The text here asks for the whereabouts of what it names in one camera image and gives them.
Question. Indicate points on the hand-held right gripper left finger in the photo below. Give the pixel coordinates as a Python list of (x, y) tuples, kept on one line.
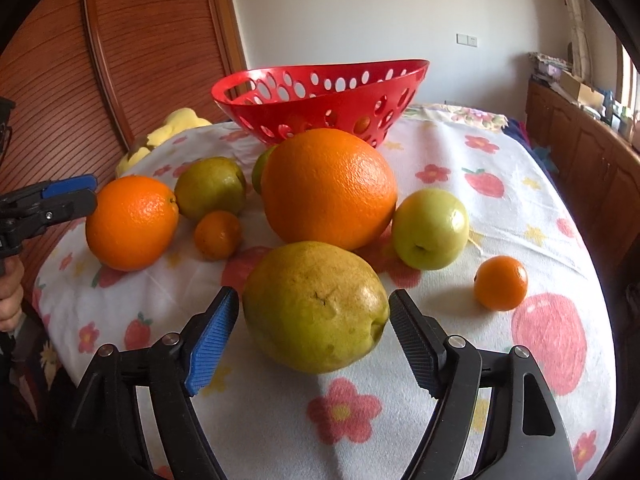
[(212, 340)]

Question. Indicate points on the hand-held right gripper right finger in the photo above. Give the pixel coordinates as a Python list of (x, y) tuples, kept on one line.
[(417, 345)]

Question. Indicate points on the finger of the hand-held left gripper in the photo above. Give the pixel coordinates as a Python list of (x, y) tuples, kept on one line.
[(60, 207), (70, 186)]

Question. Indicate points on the medium orange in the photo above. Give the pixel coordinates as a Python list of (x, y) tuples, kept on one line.
[(132, 222)]

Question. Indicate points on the small tangerine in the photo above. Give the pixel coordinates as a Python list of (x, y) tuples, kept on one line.
[(217, 235), (501, 282)]

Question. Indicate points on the large yellow-green pear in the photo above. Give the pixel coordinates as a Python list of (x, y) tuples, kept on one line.
[(315, 305)]

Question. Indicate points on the light green apple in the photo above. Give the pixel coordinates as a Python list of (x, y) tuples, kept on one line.
[(430, 230)]

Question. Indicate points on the olive green pear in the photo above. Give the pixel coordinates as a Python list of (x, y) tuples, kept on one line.
[(210, 187)]

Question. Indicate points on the small green fruit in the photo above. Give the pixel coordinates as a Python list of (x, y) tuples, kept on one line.
[(260, 172)]

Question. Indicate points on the large orange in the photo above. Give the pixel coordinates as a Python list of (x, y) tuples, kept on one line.
[(327, 190)]

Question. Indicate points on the red perforated plastic basket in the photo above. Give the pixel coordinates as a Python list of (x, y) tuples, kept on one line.
[(300, 110)]

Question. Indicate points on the person's left hand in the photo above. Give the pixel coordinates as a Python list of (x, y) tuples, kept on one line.
[(10, 295)]

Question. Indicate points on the wooden wardrobe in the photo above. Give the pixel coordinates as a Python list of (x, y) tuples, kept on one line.
[(60, 85)]

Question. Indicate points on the yellow plush toy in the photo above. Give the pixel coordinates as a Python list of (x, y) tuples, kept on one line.
[(175, 125)]

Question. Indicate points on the white flower print blanket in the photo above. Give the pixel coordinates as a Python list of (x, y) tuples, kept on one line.
[(450, 210)]

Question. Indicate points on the floral quilt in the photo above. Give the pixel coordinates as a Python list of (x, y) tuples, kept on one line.
[(475, 117)]

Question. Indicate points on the dark blue bedsheet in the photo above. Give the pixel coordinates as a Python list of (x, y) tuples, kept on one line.
[(517, 132)]

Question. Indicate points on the wooden cabinet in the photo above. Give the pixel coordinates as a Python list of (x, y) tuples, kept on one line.
[(590, 160)]

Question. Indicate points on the cardboard box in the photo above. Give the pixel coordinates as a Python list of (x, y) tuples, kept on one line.
[(580, 87)]

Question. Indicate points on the beige curtain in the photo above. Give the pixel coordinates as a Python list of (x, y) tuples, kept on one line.
[(575, 25)]

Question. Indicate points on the white wall switch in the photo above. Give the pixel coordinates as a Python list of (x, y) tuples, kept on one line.
[(466, 39)]

